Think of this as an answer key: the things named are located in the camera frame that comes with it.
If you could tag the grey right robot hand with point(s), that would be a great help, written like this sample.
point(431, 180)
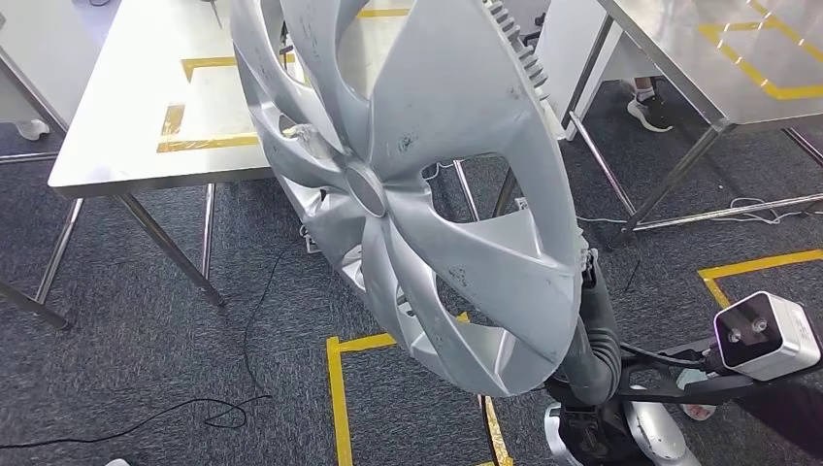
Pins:
point(599, 302)

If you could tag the silver wheel hubcap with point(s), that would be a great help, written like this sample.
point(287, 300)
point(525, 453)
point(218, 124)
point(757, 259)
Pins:
point(450, 96)

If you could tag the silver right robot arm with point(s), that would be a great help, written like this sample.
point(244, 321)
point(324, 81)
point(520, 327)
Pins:
point(591, 373)

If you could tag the yellow tape rectangle on workbench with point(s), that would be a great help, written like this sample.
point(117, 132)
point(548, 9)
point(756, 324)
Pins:
point(206, 143)

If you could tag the stainless steel workbench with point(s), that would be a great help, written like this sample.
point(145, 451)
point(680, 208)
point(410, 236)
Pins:
point(128, 96)

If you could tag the yellow floor tape line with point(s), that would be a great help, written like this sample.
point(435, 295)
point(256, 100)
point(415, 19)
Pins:
point(759, 265)

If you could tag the person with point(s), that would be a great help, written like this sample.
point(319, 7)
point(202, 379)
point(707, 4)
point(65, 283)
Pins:
point(652, 112)
point(784, 418)

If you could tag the white partition panel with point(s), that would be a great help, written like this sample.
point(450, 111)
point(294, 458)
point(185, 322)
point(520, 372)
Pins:
point(572, 51)

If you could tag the stainless steel table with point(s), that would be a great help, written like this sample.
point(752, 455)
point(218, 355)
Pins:
point(707, 64)

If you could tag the yellow floor tape square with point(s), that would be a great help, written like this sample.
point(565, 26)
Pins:
point(337, 399)

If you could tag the yellow tape on steel table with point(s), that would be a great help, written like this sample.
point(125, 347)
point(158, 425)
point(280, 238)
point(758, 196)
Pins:
point(791, 91)

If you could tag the white power socket box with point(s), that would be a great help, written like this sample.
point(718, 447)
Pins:
point(312, 241)

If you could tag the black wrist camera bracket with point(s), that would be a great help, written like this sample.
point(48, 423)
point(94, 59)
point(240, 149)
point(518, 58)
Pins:
point(707, 389)

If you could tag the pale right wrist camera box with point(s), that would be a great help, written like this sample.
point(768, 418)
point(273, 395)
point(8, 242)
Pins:
point(771, 334)

